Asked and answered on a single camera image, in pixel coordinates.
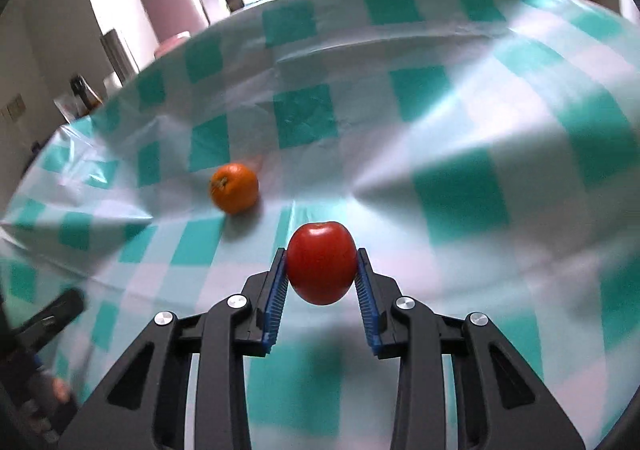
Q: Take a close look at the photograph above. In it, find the dark glass bottle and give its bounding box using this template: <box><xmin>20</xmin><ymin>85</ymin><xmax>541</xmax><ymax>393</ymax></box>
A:
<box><xmin>70</xmin><ymin>75</ymin><xmax>103</xmax><ymax>122</ymax></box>

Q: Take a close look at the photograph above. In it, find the oval red tomato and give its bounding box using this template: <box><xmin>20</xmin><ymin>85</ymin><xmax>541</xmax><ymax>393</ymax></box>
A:
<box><xmin>286</xmin><ymin>221</ymin><xmax>359</xmax><ymax>307</ymax></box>

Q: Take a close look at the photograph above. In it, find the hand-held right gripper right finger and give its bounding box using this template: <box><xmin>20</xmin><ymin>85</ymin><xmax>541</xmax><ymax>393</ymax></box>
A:
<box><xmin>354</xmin><ymin>246</ymin><xmax>586</xmax><ymax>450</ymax></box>

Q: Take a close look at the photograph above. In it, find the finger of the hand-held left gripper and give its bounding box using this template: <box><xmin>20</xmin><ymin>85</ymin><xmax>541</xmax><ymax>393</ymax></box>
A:
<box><xmin>12</xmin><ymin>289</ymin><xmax>85</xmax><ymax>350</ymax></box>

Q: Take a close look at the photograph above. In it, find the wall switch plate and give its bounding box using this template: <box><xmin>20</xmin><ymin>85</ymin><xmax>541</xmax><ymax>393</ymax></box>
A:
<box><xmin>0</xmin><ymin>95</ymin><xmax>26</xmax><ymax>122</ymax></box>

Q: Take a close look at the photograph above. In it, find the pink bowl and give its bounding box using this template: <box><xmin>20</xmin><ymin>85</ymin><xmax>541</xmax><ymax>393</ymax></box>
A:
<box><xmin>155</xmin><ymin>31</ymin><xmax>193</xmax><ymax>58</ymax></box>

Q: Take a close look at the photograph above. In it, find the teal checked tablecloth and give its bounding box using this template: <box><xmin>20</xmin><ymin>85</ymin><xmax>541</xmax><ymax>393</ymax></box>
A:
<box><xmin>0</xmin><ymin>0</ymin><xmax>640</xmax><ymax>450</ymax></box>

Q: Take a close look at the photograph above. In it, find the orange mandarin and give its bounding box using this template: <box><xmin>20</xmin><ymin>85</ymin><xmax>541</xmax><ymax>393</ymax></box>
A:
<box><xmin>209</xmin><ymin>163</ymin><xmax>260</xmax><ymax>216</ymax></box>

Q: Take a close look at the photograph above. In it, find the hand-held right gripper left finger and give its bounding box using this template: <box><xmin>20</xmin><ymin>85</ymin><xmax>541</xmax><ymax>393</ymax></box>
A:
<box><xmin>59</xmin><ymin>246</ymin><xmax>290</xmax><ymax>450</ymax></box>

